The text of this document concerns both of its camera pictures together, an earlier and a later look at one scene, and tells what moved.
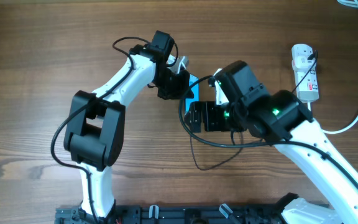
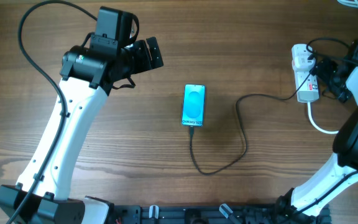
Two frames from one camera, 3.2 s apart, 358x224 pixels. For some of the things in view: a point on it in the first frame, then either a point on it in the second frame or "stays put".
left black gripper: (183, 76) -> (140, 48)
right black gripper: (211, 108) -> (342, 92)
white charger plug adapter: (300, 61) stays put
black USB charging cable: (314, 55) -> (191, 131)
